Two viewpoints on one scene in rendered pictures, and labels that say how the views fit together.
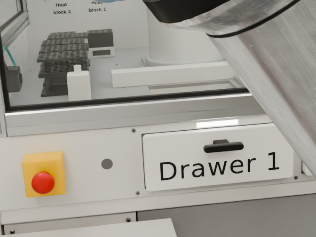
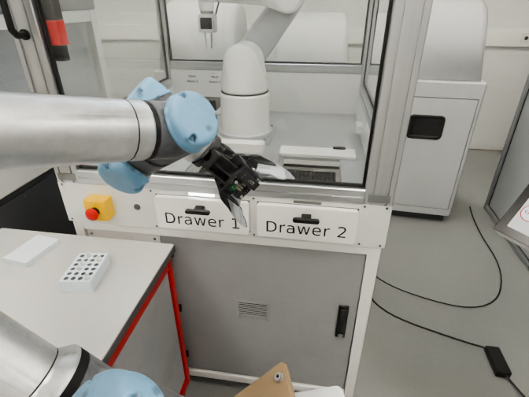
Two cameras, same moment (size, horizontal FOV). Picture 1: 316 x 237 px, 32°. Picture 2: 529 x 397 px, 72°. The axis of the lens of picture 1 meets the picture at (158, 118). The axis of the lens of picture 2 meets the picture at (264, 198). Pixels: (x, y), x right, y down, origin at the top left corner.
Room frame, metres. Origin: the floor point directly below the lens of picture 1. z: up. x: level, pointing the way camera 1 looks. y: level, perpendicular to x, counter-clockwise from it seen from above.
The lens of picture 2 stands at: (0.13, -0.54, 1.45)
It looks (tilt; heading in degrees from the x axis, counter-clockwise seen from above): 29 degrees down; 15
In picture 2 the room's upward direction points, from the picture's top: straight up
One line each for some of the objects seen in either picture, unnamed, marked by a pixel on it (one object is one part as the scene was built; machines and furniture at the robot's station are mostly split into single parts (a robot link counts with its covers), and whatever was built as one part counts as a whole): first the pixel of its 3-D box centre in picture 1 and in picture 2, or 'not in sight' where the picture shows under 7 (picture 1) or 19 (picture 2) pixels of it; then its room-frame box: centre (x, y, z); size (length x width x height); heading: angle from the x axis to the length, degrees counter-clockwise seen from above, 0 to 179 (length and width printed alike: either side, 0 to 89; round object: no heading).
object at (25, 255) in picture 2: not in sight; (32, 250); (0.82, 0.39, 0.77); 0.13 x 0.09 x 0.02; 178
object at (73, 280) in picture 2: not in sight; (86, 272); (0.77, 0.15, 0.78); 0.12 x 0.08 x 0.04; 14
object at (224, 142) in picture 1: (222, 145); (198, 209); (0.97, -0.12, 0.91); 0.07 x 0.04 x 0.01; 96
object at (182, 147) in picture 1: (219, 156); (202, 214); (0.99, -0.11, 0.87); 0.29 x 0.02 x 0.11; 96
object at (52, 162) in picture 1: (44, 174); (98, 208); (0.94, 0.21, 0.88); 0.07 x 0.05 x 0.07; 96
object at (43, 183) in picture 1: (43, 181); (92, 213); (0.91, 0.21, 0.88); 0.04 x 0.03 x 0.04; 96
